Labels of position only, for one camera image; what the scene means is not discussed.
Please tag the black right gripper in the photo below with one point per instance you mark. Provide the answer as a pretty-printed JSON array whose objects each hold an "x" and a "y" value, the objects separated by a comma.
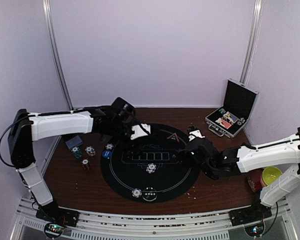
[{"x": 186, "y": 153}]

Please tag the single blue-white poker chip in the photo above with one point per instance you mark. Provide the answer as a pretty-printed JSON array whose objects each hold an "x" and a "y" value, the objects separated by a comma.
[{"x": 109, "y": 146}]

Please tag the blue round blind button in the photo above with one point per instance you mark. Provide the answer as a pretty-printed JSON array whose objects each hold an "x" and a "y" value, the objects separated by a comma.
[{"x": 106, "y": 154}]

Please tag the red triangular button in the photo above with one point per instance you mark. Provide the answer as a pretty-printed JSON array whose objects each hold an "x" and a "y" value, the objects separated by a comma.
[{"x": 173, "y": 137}]

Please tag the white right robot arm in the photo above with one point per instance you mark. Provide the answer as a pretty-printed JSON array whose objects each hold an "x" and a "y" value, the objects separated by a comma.
[{"x": 280, "y": 152}]

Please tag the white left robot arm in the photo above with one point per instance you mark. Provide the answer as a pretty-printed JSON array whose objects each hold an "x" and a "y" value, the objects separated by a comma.
[{"x": 29, "y": 127}]

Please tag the red card deck in case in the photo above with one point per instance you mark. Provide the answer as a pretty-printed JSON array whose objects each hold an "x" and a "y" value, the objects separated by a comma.
[{"x": 224, "y": 123}]

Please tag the red patterned bowl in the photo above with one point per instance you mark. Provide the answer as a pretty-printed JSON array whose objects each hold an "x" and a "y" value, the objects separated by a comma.
[{"x": 255, "y": 180}]

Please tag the blue-backed playing card deck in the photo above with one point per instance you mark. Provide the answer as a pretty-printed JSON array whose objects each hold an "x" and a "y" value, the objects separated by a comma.
[{"x": 73, "y": 142}]

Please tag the green 50 poker chip stack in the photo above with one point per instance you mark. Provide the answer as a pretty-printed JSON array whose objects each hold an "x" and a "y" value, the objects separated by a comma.
[{"x": 77, "y": 153}]

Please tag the red poker chip stack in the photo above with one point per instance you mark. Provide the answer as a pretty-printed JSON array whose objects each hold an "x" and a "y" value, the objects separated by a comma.
[{"x": 85, "y": 164}]

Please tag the yellow-green plastic bowl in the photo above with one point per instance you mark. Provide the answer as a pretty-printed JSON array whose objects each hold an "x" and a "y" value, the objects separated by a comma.
[{"x": 269, "y": 175}]

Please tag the black round poker mat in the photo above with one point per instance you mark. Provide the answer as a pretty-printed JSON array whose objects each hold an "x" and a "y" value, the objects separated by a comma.
[{"x": 125, "y": 170}]

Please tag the aluminium poker chip case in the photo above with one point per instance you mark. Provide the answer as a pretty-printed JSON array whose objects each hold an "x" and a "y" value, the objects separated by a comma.
[{"x": 238, "y": 104}]

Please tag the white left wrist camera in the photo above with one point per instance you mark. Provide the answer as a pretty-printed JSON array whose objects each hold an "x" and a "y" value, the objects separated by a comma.
[{"x": 138, "y": 131}]

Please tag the aluminium front rail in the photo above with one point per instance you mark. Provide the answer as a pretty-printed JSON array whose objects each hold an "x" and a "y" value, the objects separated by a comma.
[{"x": 213, "y": 225}]

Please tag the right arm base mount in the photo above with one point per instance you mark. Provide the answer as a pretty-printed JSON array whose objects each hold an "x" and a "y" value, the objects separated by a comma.
[{"x": 248, "y": 215}]

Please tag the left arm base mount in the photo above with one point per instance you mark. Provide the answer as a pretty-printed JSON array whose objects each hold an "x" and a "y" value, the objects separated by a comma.
[{"x": 62, "y": 217}]

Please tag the aluminium left corner post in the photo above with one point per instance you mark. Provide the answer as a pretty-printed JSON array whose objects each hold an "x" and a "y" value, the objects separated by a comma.
[{"x": 46, "y": 4}]

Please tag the aluminium corner post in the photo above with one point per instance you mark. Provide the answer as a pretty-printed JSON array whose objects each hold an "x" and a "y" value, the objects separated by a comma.
[
  {"x": 252, "y": 41},
  {"x": 46, "y": 4}
]

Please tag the aluminium right corner post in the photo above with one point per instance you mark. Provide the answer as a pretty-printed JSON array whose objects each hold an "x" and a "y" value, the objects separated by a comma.
[{"x": 252, "y": 41}]

